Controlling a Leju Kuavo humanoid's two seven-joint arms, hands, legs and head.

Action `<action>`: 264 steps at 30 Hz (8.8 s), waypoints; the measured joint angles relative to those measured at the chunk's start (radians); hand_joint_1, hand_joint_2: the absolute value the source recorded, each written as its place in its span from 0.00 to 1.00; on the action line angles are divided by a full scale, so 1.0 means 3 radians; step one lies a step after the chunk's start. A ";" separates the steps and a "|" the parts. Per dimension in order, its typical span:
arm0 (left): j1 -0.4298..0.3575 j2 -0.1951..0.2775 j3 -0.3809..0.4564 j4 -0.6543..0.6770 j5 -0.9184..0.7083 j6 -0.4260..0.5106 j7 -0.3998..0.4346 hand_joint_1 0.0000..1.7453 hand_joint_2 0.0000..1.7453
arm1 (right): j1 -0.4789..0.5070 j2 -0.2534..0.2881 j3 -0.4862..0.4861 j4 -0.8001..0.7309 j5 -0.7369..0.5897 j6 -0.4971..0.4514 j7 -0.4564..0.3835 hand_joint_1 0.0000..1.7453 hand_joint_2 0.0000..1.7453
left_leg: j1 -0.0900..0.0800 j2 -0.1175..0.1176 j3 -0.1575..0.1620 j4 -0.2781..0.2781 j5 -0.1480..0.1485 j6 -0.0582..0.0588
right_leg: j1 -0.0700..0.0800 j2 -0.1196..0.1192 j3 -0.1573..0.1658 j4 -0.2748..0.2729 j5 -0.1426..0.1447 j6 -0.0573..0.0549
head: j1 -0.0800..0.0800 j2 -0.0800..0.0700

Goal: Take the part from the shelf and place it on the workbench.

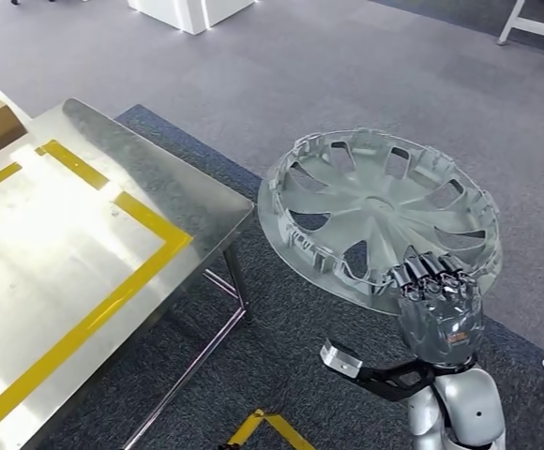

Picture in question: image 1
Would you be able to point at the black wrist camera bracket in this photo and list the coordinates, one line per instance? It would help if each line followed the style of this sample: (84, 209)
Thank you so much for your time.
(393, 380)

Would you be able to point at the white display plinth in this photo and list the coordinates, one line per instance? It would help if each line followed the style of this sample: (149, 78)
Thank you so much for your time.
(192, 12)

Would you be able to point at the silver plastic wheel hubcap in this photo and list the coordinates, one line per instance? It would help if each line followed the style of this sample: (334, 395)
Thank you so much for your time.
(380, 208)

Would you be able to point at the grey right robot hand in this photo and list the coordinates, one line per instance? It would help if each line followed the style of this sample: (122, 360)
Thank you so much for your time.
(440, 323)

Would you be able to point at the stainless steel workbench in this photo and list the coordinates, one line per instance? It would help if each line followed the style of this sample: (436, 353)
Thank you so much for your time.
(66, 248)

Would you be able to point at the white frame table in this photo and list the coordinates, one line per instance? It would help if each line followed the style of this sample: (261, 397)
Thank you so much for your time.
(535, 26)

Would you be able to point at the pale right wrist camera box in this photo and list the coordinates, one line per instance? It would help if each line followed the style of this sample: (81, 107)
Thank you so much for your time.
(341, 359)

